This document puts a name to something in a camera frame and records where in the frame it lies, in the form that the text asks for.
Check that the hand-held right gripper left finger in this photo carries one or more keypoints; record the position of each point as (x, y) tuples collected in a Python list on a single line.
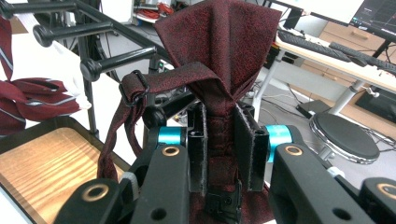
[(197, 149)]

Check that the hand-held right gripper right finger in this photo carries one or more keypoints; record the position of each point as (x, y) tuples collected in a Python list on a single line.
[(253, 155)]

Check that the dark red bow tie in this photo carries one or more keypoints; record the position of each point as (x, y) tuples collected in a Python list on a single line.
[(218, 40)]

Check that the black rack with wooden tray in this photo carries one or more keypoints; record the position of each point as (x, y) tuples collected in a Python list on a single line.
[(46, 165)]

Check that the striped red bow tie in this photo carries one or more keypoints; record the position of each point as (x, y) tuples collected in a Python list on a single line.
[(37, 104)]

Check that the black flat box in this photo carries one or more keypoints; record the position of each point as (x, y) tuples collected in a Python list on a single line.
[(316, 108)]

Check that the black round stool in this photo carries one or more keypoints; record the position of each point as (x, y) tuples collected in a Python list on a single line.
[(345, 138)]

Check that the black keyboard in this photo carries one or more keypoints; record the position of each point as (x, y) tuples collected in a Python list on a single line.
[(311, 46)]

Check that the wooden desk with white legs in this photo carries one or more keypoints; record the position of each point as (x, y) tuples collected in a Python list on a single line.
[(358, 71)]

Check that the wooden drawer cabinet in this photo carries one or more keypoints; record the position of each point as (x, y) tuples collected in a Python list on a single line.
[(351, 35)]

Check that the computer monitor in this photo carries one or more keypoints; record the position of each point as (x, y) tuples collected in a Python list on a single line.
[(376, 15)]

